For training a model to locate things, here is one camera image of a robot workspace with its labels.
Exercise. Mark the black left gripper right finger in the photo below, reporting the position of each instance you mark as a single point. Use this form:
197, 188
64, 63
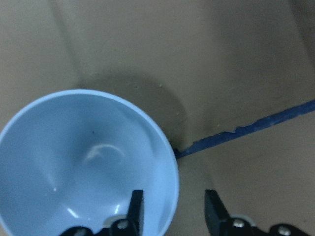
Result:
220, 223

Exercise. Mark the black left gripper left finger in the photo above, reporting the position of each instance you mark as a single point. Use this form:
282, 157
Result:
131, 225

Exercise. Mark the light blue bowl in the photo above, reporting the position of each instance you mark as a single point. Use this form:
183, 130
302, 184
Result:
73, 158

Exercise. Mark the brown paper table cover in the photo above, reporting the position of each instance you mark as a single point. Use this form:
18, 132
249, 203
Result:
230, 82

